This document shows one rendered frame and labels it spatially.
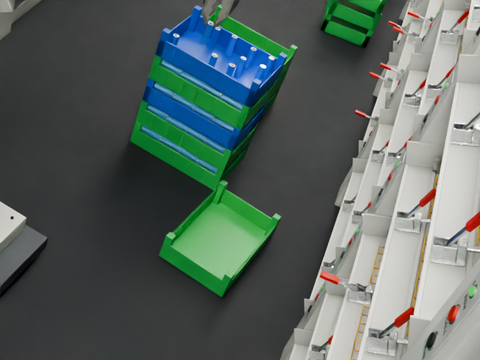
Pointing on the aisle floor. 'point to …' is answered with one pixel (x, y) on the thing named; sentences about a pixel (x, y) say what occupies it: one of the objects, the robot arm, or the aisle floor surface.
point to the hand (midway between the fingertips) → (211, 22)
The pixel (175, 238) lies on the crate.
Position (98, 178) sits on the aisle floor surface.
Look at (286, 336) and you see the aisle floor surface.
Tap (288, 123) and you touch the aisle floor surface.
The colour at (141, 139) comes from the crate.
